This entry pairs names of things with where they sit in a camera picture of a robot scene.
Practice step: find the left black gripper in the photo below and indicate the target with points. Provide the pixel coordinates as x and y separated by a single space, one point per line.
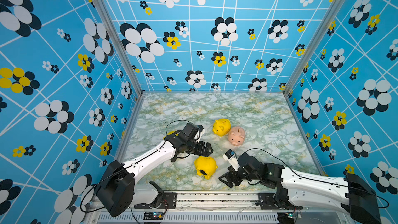
201 151

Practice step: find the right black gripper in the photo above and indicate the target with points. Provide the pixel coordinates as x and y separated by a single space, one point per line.
231 172

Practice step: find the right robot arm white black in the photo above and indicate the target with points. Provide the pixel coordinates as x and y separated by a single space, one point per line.
295 190

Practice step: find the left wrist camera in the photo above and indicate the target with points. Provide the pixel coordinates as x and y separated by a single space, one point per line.
200 132

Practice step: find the aluminium front rail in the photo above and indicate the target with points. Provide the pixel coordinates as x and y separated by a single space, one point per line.
219 207

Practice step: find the aluminium corner post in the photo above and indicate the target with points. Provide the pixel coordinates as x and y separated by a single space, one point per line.
107 21
330 15

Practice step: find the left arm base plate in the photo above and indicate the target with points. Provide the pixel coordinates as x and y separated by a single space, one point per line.
166 201

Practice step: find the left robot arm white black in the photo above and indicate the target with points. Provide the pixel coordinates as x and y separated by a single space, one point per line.
118 188

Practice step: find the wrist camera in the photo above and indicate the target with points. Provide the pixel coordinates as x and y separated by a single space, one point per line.
200 132
231 158

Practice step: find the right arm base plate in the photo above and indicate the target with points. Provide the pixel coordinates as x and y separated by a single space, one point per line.
270 201

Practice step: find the yellow piggy bank back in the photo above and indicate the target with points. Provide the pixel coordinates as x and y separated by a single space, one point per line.
221 127

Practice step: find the left aluminium corner post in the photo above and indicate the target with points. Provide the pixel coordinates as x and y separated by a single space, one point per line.
107 21

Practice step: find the yellow piggy bank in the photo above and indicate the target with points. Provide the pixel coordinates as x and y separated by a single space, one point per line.
172 135
221 127
205 166

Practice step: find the right aluminium corner post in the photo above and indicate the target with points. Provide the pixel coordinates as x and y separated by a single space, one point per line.
330 15

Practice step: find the yellow piggy bank front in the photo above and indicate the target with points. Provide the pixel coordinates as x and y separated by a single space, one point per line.
172 135

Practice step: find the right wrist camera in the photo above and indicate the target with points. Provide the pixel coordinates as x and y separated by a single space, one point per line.
231 158

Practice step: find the pink piggy bank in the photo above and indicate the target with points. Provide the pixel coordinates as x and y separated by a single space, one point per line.
236 136

